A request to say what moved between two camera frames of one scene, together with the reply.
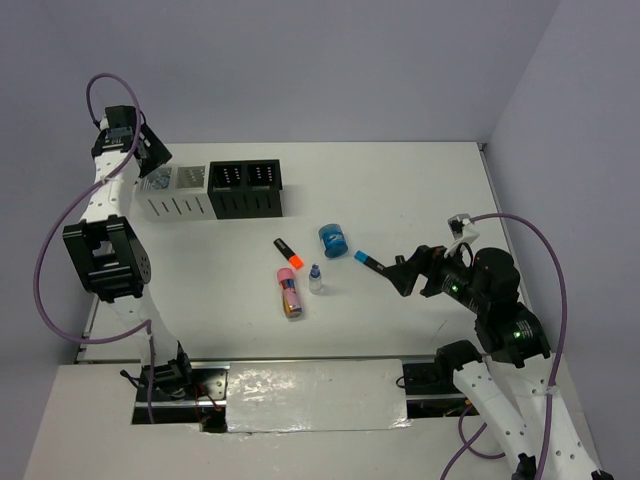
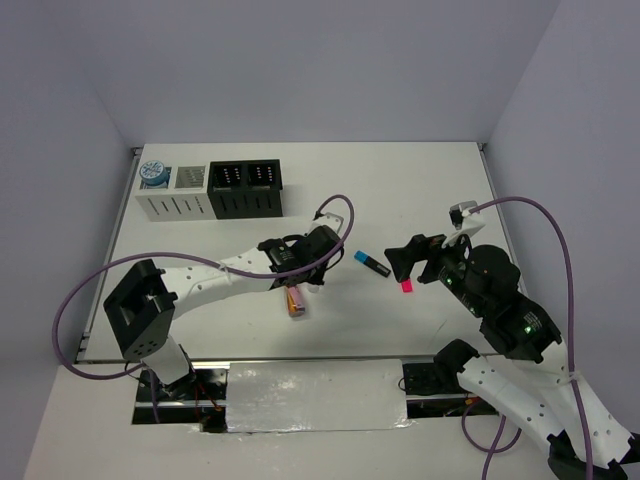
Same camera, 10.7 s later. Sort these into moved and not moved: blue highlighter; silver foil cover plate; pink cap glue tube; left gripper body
Moved: left gripper body
Not moved: silver foil cover plate; blue highlighter; pink cap glue tube
